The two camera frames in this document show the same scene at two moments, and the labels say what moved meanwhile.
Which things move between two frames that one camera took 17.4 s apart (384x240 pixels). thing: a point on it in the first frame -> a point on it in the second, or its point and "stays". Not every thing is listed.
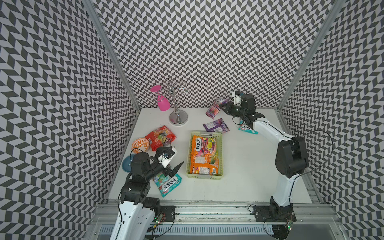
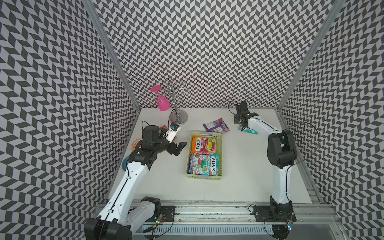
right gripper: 227,108 -> 236,116
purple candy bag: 213,109 -> 189,165
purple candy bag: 217,126 stays
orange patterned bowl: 140,145 stays
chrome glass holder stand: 177,117 stays
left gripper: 174,170 -> 179,148
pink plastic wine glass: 163,103 stays
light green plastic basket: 218,136 stays
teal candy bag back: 247,129 stays
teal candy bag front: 166,184 -> 205,164
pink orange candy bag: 203,146 stays
